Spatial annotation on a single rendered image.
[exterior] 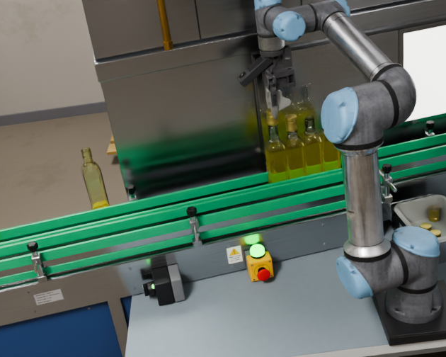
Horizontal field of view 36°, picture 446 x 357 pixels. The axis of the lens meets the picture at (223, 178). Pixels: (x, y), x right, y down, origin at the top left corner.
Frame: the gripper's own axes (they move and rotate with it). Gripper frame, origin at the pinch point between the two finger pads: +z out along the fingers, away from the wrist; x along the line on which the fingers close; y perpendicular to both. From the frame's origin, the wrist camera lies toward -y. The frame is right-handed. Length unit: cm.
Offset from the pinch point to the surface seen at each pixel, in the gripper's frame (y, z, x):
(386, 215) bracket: 29.5, 35.1, -15.3
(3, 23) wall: -117, 41, 320
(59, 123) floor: -96, 118, 305
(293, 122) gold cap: 6.0, 3.7, -1.8
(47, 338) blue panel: -80, 53, -15
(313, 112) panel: 16.5, 8.8, 12.0
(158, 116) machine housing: -33.1, 0.3, 14.5
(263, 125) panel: -0.5, 9.5, 11.8
